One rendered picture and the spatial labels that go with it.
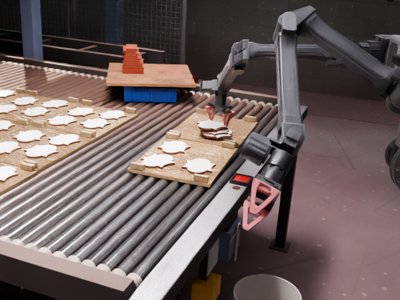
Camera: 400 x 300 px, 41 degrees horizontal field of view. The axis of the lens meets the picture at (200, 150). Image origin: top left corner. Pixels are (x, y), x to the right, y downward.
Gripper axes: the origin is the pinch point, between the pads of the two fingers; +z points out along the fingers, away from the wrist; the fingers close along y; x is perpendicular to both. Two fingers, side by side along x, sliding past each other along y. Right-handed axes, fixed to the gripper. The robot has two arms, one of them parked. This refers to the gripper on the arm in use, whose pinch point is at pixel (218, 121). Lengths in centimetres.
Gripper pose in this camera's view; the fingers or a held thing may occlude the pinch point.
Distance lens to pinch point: 255.8
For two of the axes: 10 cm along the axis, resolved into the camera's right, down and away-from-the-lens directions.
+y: 6.7, 3.3, -6.7
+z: -0.5, 9.2, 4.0
